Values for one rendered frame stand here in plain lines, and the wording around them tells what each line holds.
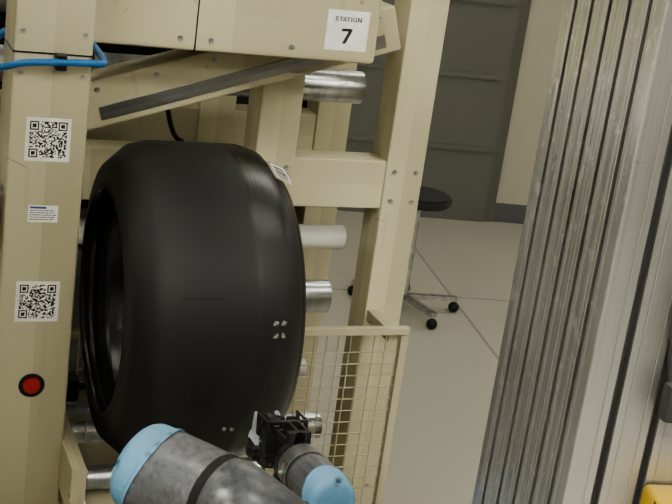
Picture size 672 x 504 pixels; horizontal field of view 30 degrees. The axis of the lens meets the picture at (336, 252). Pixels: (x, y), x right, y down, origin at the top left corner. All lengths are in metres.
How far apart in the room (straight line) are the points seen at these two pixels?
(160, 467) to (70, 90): 0.83
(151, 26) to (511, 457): 1.29
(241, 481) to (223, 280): 0.68
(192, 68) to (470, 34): 5.16
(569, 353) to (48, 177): 1.15
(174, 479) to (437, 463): 3.16
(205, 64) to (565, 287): 1.44
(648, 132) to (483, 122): 6.63
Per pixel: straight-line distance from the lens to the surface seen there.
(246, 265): 2.13
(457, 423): 4.99
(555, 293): 1.33
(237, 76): 2.63
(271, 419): 2.02
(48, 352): 2.29
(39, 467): 2.39
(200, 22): 2.45
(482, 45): 7.70
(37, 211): 2.20
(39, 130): 2.16
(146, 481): 1.54
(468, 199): 7.90
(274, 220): 2.18
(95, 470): 2.34
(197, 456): 1.53
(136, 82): 2.58
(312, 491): 1.83
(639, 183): 1.19
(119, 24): 2.42
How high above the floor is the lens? 2.01
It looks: 17 degrees down
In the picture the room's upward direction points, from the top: 8 degrees clockwise
